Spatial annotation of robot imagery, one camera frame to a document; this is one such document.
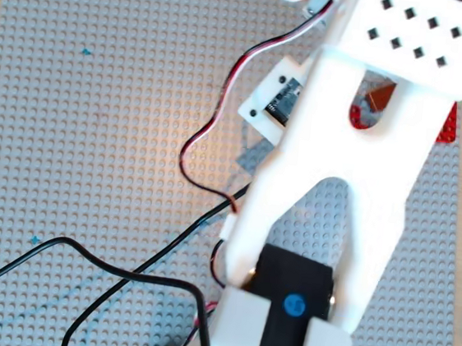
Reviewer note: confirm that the brown lego beam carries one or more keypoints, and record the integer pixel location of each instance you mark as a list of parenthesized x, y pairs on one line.
[(381, 98)]

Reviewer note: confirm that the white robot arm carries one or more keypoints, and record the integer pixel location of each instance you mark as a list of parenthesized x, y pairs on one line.
[(340, 151)]

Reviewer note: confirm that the red L-shaped lego beam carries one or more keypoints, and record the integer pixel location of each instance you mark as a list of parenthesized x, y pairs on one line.
[(448, 129), (356, 116)]

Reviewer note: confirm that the grey lego baseplate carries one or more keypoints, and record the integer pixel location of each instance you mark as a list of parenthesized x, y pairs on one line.
[(95, 125)]

